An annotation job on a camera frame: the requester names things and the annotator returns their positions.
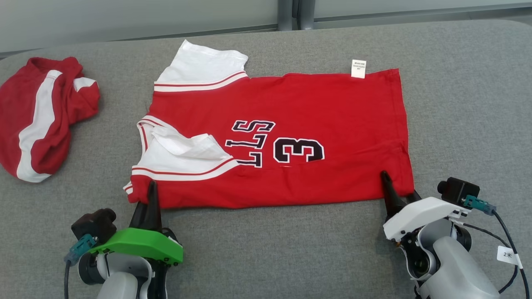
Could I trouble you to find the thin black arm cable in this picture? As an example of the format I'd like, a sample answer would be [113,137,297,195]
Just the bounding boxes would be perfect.
[459,222,520,294]

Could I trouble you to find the white paper cable tag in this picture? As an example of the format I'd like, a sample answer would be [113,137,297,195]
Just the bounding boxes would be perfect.
[497,245,523,268]

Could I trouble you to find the black cable with teal plug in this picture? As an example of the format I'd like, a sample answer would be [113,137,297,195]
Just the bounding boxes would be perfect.
[63,233,99,299]
[461,194,532,299]

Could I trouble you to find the red number three jersey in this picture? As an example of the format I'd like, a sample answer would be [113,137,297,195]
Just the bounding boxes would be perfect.
[123,39,415,209]

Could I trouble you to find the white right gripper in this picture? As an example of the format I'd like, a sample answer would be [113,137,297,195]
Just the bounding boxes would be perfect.
[380,170,473,243]

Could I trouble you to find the grey metal partition post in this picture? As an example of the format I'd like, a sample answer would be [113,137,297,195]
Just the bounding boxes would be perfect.
[277,0,294,32]
[297,0,315,30]

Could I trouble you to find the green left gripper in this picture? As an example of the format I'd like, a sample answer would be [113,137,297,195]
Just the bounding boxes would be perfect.
[89,180,184,266]

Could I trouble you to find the red shorts with white stripe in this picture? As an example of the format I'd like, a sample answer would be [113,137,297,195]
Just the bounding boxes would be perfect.
[0,56,101,183]

